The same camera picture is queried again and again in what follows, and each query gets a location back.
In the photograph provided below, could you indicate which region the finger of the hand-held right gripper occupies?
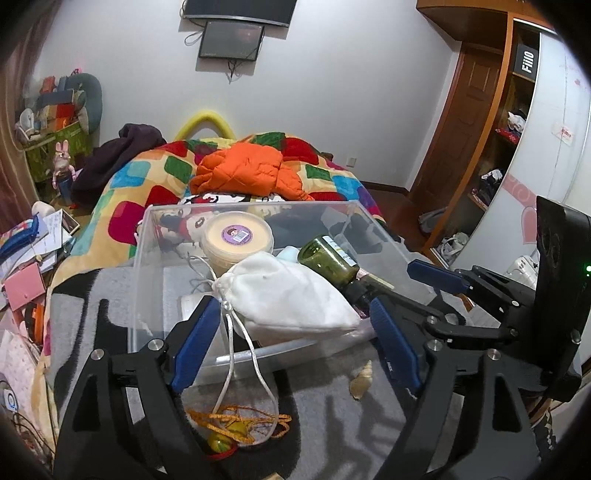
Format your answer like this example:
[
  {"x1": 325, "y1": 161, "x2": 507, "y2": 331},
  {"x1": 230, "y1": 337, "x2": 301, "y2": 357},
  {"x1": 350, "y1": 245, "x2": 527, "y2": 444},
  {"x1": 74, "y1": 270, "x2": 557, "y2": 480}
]
[
  {"x1": 407, "y1": 259, "x2": 537, "y2": 320},
  {"x1": 381, "y1": 292, "x2": 509, "y2": 348}
]

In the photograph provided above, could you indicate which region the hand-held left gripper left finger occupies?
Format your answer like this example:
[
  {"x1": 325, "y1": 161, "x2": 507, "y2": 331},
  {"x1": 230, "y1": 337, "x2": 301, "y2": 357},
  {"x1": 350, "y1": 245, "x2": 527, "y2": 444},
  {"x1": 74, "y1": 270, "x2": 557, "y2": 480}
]
[{"x1": 53, "y1": 295, "x2": 222, "y2": 480}]

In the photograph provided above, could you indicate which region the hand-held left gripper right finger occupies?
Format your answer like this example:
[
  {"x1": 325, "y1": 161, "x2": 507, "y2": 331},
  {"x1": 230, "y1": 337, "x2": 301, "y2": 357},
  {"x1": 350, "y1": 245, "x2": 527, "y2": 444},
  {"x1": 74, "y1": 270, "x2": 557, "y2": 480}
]
[{"x1": 368, "y1": 296, "x2": 543, "y2": 480}]

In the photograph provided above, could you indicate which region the clear plastic storage box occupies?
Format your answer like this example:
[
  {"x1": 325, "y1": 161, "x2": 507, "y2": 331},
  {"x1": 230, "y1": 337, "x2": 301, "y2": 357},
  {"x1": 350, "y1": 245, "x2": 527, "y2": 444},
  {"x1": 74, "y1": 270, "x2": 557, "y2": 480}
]
[{"x1": 127, "y1": 200, "x2": 419, "y2": 386}]

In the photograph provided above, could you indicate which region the white drawstring pouch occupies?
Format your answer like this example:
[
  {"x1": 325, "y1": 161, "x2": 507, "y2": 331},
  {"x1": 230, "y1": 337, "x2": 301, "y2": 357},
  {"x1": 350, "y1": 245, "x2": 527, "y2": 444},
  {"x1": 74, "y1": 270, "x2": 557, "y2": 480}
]
[{"x1": 211, "y1": 251, "x2": 362, "y2": 442}]

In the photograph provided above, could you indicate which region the green glass bottle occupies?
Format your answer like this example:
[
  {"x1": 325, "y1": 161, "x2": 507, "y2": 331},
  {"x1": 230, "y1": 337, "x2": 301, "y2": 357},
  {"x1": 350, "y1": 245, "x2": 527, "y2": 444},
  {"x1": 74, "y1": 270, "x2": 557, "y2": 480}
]
[{"x1": 298, "y1": 234, "x2": 376, "y2": 315}]

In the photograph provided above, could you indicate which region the round cream plastic tub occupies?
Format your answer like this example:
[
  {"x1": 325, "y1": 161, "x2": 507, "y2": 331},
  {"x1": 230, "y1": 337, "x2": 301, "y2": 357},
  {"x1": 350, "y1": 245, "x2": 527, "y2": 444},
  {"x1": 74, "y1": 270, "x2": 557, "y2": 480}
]
[{"x1": 201, "y1": 211, "x2": 274, "y2": 275}]

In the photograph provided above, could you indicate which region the person's right forearm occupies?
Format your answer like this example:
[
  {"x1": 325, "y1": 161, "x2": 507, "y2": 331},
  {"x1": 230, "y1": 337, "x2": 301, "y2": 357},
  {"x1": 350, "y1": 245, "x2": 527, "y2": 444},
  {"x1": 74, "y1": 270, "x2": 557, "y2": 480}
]
[{"x1": 526, "y1": 394, "x2": 562, "y2": 462}]

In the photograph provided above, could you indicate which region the tan conch shell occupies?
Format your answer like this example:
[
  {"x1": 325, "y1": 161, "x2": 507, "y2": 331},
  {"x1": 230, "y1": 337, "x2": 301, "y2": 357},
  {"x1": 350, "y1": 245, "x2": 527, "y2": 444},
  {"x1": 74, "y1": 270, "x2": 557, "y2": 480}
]
[{"x1": 349, "y1": 360, "x2": 374, "y2": 400}]

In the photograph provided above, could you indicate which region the grey bag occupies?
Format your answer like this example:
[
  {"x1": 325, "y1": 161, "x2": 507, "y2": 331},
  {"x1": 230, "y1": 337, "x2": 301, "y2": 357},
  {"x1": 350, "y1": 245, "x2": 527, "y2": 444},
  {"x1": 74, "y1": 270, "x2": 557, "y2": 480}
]
[{"x1": 419, "y1": 208, "x2": 450, "y2": 232}]

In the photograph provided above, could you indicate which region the wooden wardrobe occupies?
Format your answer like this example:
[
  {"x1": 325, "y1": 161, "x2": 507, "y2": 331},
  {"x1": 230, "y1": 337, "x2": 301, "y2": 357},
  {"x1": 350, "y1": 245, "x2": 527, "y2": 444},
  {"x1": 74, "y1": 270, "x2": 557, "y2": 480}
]
[{"x1": 416, "y1": 0, "x2": 591, "y2": 289}]

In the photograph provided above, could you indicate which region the colourful checked quilt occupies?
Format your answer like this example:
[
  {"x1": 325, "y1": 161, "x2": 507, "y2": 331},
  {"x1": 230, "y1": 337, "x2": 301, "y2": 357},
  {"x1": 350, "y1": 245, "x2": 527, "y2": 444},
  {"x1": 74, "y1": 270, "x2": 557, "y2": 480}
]
[{"x1": 48, "y1": 131, "x2": 385, "y2": 296}]

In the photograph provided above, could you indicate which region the orange puffer jacket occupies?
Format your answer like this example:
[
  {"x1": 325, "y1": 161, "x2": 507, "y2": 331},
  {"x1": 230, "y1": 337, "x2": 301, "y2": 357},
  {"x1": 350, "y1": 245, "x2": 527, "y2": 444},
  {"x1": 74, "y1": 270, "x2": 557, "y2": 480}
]
[{"x1": 189, "y1": 142, "x2": 315, "y2": 202}]

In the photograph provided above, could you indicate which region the pile of papers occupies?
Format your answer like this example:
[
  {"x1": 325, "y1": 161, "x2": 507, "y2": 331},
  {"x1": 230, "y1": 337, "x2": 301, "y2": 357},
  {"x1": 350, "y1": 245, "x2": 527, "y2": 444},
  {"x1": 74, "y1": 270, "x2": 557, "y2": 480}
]
[{"x1": 0, "y1": 208, "x2": 80, "y2": 296}]

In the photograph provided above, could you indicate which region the dark purple cloth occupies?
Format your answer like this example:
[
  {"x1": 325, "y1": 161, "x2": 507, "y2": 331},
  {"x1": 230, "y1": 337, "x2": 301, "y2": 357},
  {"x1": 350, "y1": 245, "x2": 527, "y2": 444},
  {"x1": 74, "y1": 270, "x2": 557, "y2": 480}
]
[{"x1": 71, "y1": 123, "x2": 168, "y2": 207}]

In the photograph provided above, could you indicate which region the blue case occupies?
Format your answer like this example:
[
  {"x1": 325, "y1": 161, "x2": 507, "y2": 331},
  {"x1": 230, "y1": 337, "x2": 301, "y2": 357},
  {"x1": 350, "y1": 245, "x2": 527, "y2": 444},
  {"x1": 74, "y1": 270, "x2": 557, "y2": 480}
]
[{"x1": 0, "y1": 217, "x2": 40, "y2": 259}]

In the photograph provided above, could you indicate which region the yellow foam tube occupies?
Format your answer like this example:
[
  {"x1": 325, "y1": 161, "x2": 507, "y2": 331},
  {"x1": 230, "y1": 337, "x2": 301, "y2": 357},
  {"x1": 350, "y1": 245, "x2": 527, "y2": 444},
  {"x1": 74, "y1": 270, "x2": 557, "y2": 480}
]
[{"x1": 174, "y1": 109, "x2": 236, "y2": 141}]

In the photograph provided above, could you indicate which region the pink rabbit toy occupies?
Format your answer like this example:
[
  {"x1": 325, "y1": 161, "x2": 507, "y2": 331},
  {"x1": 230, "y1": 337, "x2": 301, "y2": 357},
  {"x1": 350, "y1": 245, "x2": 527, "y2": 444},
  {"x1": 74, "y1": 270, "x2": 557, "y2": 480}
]
[{"x1": 52, "y1": 141, "x2": 77, "y2": 191}]

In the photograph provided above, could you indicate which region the black printed box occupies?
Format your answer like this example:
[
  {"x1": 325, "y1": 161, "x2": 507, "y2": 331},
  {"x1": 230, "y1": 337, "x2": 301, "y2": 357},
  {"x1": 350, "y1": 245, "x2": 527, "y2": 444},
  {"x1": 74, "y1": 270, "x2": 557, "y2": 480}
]
[{"x1": 512, "y1": 44, "x2": 541, "y2": 82}]

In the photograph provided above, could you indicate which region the green storage box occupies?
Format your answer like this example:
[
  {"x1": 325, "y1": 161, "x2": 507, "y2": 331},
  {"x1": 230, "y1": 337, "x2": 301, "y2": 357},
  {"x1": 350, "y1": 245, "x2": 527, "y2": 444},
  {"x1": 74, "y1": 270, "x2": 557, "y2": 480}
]
[{"x1": 25, "y1": 127, "x2": 93, "y2": 182}]

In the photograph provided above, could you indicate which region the grey green neck pillow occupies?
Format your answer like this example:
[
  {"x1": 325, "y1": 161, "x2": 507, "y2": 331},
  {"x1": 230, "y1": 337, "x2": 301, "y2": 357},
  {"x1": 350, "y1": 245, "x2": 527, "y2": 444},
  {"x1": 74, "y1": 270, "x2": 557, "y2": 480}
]
[{"x1": 65, "y1": 71, "x2": 103, "y2": 136}]

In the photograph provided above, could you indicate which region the small white fan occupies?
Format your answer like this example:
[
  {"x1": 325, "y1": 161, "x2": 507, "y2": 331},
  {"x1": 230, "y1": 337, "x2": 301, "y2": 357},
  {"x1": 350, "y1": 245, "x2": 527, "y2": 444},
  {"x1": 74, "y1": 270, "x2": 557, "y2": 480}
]
[{"x1": 16, "y1": 108, "x2": 40, "y2": 140}]

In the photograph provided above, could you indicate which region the striped pink curtain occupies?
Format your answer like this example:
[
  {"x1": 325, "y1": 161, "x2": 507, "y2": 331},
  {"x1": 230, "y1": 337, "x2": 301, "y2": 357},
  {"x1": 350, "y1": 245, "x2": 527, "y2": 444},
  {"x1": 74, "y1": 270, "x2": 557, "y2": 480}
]
[{"x1": 0, "y1": 0, "x2": 63, "y2": 210}]

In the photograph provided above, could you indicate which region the orange cord with marble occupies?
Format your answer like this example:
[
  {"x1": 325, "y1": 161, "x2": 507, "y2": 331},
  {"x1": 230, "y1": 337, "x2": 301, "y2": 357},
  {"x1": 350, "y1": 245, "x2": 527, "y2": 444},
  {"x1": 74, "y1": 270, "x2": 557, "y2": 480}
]
[{"x1": 187, "y1": 405, "x2": 293, "y2": 460}]

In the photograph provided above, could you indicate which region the small black wall monitor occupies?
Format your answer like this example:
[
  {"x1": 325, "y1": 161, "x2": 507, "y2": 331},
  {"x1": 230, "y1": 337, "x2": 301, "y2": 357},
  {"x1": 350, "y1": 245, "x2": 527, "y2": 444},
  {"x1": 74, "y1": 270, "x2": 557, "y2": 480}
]
[{"x1": 198, "y1": 20, "x2": 265, "y2": 62}]

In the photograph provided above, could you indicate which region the large black wall television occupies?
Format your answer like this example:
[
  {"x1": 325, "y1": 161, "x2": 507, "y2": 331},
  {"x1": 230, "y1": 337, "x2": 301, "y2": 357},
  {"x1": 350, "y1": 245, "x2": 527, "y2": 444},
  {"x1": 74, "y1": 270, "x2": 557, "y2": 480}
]
[{"x1": 181, "y1": 0, "x2": 297, "y2": 27}]

